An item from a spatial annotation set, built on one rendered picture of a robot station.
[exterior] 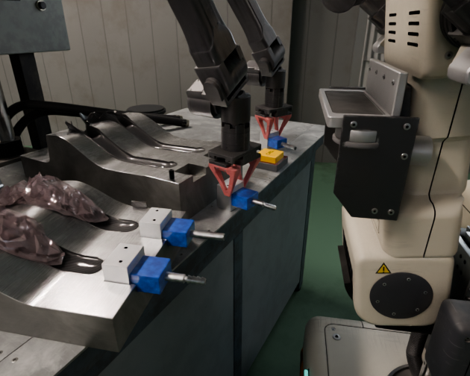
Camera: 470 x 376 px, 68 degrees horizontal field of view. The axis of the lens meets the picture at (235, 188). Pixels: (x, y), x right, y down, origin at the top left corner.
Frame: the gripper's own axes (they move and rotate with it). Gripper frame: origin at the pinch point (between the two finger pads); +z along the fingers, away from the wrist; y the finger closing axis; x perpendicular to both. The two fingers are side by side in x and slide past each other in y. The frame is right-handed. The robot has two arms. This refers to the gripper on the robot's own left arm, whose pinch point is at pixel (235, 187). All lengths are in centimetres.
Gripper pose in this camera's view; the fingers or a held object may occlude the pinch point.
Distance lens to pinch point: 74.7
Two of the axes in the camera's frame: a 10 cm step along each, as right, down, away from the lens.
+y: -5.9, 3.5, -7.3
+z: -0.1, 9.0, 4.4
